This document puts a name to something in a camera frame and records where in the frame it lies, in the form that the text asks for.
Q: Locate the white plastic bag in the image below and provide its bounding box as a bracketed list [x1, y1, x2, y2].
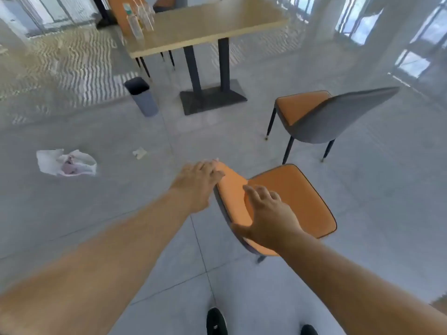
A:
[36, 148, 98, 177]

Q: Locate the person's right hand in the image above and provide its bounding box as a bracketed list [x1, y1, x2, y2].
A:
[230, 184, 308, 257]

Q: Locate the wooden table black base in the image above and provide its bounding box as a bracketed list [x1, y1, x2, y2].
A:
[124, 0, 289, 115]

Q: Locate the person's left hand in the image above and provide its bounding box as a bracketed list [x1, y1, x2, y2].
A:
[169, 159, 226, 215]

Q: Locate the clear plastic bottle white cap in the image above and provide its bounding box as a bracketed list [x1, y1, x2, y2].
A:
[126, 4, 144, 40]

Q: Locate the person's left forearm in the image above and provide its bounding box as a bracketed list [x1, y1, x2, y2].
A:
[0, 186, 193, 335]

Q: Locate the person's right forearm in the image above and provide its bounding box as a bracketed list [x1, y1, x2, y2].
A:
[276, 233, 447, 335]

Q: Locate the person's left shoe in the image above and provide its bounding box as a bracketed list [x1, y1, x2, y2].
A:
[206, 307, 228, 335]

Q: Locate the grey waste bin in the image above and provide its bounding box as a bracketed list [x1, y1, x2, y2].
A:
[124, 77, 160, 118]

